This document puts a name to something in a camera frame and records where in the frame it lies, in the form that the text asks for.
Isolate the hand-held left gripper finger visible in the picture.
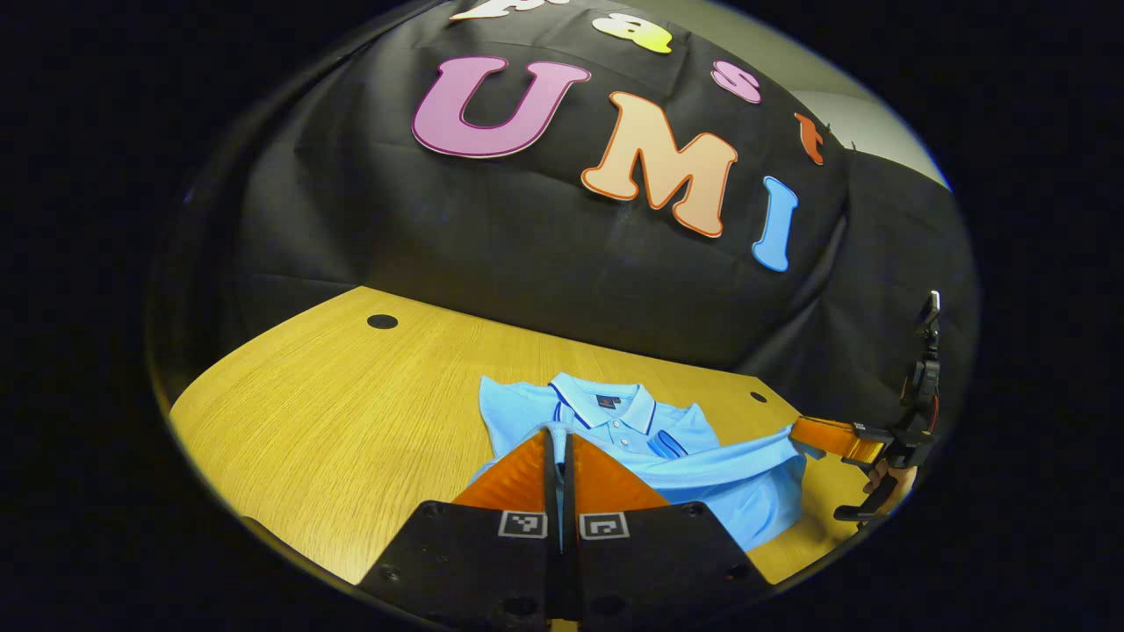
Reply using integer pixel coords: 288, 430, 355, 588
357, 423, 562, 632
562, 430, 775, 629

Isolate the light blue polo T-shirt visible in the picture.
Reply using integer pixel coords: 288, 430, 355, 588
470, 373, 826, 552

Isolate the black backdrop cloth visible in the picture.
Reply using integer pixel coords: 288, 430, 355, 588
149, 0, 980, 440

